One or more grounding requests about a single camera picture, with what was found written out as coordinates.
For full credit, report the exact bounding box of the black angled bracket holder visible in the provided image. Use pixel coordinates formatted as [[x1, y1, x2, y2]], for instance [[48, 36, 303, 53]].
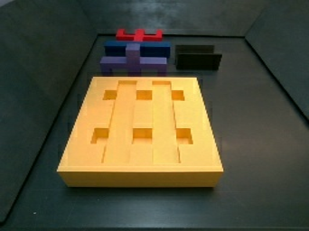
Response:
[[175, 45, 222, 70]]

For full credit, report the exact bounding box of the red branched block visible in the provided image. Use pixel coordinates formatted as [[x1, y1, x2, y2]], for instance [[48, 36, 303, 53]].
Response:
[[116, 29, 163, 42]]

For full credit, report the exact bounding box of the purple cross-shaped block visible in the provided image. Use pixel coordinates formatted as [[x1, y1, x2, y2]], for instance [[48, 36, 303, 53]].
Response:
[[100, 43, 167, 76]]

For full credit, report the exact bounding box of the long dark blue block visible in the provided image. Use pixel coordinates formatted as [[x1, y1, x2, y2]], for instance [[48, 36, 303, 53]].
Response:
[[104, 41, 171, 58]]

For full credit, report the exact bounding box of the yellow slotted board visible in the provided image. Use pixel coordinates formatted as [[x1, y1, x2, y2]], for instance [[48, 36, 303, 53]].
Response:
[[56, 77, 223, 187]]

